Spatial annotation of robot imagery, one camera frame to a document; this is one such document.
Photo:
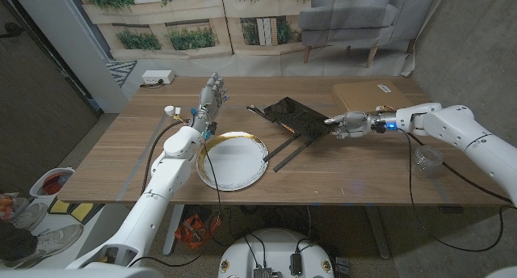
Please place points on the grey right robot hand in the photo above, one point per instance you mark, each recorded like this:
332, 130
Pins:
357, 122

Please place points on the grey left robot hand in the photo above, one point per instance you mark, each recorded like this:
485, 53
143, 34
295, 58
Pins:
207, 102

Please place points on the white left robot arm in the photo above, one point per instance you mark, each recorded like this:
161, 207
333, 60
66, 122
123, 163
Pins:
157, 189

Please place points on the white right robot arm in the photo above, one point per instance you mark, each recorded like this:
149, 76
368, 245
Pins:
464, 128

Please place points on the white gold-rimmed paper plate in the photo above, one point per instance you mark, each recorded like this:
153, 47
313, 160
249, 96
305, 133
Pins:
238, 161

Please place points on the clear glass cup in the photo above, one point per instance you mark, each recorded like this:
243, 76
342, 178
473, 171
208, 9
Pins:
427, 163

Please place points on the brown cardboard box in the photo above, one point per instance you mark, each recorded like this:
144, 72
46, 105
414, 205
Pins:
363, 95

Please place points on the white power strip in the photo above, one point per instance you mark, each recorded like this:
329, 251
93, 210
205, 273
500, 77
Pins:
157, 77

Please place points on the printed room backdrop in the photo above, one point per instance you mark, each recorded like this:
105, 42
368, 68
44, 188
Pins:
262, 64

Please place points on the grey table leg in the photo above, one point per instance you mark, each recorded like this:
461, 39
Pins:
377, 233

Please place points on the orange tool under table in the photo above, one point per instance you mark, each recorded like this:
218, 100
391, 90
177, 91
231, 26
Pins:
190, 229

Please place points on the white table leg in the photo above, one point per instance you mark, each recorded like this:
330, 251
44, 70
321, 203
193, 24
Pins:
173, 229

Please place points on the black floor power adapter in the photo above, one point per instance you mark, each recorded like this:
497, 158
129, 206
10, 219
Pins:
342, 266

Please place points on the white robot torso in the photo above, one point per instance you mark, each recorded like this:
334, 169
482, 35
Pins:
274, 249

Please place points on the black adapter on torso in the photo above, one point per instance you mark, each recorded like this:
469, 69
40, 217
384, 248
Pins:
295, 265

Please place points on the yellow black floor mat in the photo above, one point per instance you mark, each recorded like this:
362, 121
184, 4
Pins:
60, 206

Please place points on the white bin with red contents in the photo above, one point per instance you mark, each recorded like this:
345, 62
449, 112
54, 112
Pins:
38, 189

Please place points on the white sneaker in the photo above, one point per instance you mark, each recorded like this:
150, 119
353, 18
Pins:
56, 241
30, 215

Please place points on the orange bag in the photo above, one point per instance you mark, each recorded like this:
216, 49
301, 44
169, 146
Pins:
7, 207

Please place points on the black trouser leg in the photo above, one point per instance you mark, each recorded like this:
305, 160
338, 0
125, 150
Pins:
16, 241

